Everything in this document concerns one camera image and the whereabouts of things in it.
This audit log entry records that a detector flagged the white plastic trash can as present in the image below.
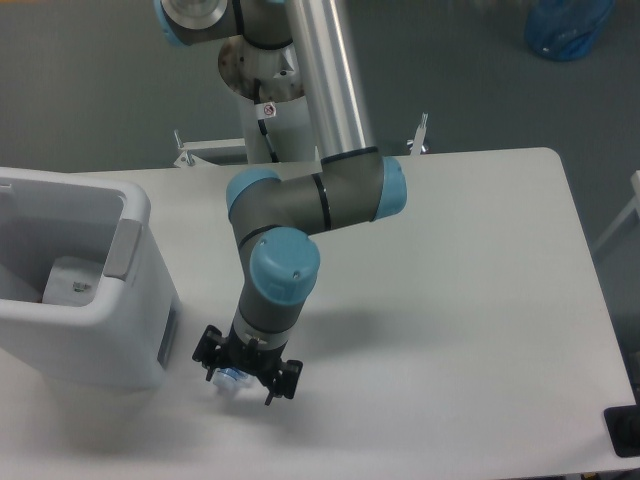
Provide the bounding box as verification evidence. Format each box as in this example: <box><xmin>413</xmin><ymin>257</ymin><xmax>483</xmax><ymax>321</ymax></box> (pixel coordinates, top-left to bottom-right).
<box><xmin>1</xmin><ymin>168</ymin><xmax>179</xmax><ymax>389</ymax></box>

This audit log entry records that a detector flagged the white plastic pouch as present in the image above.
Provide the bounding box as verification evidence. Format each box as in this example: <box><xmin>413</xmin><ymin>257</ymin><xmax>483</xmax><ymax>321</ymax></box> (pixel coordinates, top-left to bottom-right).
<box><xmin>42</xmin><ymin>256</ymin><xmax>104</xmax><ymax>307</ymax></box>

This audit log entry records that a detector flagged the white base foot bracket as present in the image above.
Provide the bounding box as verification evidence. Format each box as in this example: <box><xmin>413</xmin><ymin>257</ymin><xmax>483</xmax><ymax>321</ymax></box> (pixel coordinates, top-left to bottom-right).
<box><xmin>173</xmin><ymin>112</ymin><xmax>430</xmax><ymax>168</ymax></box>

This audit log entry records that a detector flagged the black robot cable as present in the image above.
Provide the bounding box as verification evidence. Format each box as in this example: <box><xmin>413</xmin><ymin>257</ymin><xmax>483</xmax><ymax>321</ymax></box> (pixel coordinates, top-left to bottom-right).
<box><xmin>252</xmin><ymin>78</ymin><xmax>280</xmax><ymax>164</ymax></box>

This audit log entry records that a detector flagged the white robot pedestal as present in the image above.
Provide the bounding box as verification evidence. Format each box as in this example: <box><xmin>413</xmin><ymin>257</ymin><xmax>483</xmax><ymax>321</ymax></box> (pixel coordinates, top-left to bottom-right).
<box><xmin>218</xmin><ymin>35</ymin><xmax>317</xmax><ymax>164</ymax></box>

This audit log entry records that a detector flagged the clear plastic bottle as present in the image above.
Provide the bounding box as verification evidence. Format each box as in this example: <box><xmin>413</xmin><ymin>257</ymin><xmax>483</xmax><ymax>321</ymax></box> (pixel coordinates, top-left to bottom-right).
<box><xmin>211</xmin><ymin>368</ymin><xmax>254</xmax><ymax>397</ymax></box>

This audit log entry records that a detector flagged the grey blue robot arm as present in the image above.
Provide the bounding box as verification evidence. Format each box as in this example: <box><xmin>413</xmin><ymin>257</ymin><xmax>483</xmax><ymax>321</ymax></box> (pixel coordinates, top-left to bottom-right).
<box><xmin>154</xmin><ymin>1</ymin><xmax>407</xmax><ymax>399</ymax></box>

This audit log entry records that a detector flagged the white frame right edge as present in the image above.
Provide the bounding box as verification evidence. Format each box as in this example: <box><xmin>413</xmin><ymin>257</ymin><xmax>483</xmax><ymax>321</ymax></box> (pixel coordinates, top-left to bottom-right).
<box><xmin>591</xmin><ymin>170</ymin><xmax>639</xmax><ymax>259</ymax></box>

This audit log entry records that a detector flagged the black device at table edge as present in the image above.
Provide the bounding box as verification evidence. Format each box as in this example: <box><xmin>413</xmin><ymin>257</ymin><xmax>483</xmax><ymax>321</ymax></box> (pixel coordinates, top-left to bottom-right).
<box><xmin>604</xmin><ymin>404</ymin><xmax>639</xmax><ymax>458</ymax></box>

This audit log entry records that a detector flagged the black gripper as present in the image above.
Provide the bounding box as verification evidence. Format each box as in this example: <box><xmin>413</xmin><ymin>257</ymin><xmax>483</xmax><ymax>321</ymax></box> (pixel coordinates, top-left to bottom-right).
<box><xmin>192</xmin><ymin>325</ymin><xmax>303</xmax><ymax>405</ymax></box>

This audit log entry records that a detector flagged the blue plastic bag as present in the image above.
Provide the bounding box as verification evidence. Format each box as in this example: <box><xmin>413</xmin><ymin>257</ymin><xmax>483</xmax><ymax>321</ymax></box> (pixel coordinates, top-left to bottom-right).
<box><xmin>523</xmin><ymin>0</ymin><xmax>616</xmax><ymax>62</ymax></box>

